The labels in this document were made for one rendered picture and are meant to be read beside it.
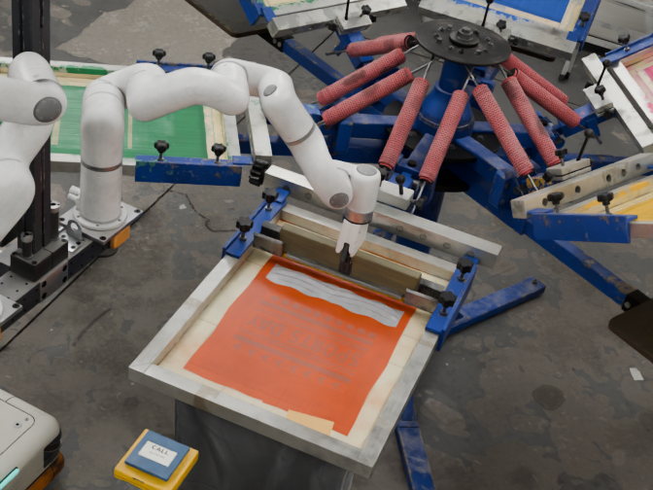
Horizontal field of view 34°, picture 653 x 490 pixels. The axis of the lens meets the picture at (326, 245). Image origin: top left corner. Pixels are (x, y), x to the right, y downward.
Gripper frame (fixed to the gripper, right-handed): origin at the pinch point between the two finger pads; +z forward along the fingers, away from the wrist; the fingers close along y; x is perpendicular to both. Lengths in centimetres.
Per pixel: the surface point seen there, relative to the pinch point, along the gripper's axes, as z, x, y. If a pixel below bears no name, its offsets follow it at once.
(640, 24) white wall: 77, 41, -413
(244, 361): 6.0, -9.3, 40.8
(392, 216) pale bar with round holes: -2.5, 3.6, -23.1
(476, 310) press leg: 97, 24, -125
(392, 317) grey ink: 5.5, 15.9, 7.5
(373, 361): 6.1, 17.3, 24.6
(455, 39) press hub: -30, -2, -82
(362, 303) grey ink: 5.4, 7.6, 6.7
